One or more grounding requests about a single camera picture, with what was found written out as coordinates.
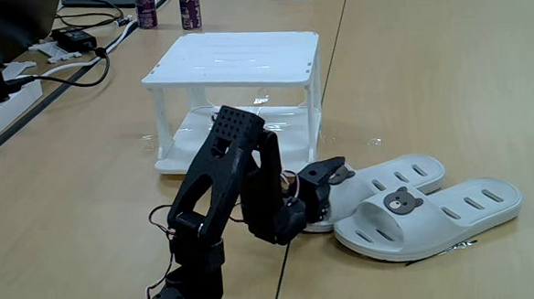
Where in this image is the white bear slipper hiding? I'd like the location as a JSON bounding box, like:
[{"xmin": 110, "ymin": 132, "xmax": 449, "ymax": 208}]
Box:
[
  {"xmin": 302, "ymin": 152, "xmax": 450, "ymax": 234},
  {"xmin": 330, "ymin": 175, "xmax": 528, "ymax": 266}
]

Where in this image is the white plastic shelf box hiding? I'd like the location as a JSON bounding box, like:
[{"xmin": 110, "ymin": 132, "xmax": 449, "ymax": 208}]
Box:
[{"xmin": 139, "ymin": 26, "xmax": 327, "ymax": 177}]

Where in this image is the purple drink can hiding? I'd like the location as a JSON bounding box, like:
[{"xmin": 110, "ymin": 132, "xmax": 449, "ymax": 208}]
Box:
[
  {"xmin": 177, "ymin": 0, "xmax": 203, "ymax": 31},
  {"xmin": 133, "ymin": 0, "xmax": 159, "ymax": 30}
]

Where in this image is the black power adapter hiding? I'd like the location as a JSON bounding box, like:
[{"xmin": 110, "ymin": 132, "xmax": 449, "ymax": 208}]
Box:
[{"xmin": 50, "ymin": 24, "xmax": 99, "ymax": 55}]

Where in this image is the white printed plastic part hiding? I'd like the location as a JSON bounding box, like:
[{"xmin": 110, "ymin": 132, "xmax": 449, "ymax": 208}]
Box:
[{"xmin": 27, "ymin": 38, "xmax": 83, "ymax": 66}]

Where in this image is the white flat plastic piece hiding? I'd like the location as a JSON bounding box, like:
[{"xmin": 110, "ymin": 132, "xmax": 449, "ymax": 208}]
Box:
[{"xmin": 1, "ymin": 59, "xmax": 38, "ymax": 83}]

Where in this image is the white power strip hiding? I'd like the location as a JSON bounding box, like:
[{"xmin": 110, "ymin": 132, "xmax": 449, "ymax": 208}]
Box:
[{"xmin": 0, "ymin": 78, "xmax": 48, "ymax": 154}]

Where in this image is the black laptop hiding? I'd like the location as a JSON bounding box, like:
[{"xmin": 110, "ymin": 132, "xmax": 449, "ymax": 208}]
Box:
[{"xmin": 0, "ymin": 0, "xmax": 66, "ymax": 67}]

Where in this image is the white cable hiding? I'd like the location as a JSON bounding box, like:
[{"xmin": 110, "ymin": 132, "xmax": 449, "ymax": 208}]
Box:
[{"xmin": 35, "ymin": 18, "xmax": 143, "ymax": 78}]

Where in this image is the black adapter cable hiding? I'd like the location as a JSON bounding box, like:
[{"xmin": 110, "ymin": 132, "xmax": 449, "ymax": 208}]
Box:
[{"xmin": 12, "ymin": 46, "xmax": 112, "ymax": 92}]

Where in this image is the looped black cable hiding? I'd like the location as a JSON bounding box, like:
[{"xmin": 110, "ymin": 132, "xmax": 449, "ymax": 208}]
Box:
[{"xmin": 54, "ymin": 0, "xmax": 127, "ymax": 32}]

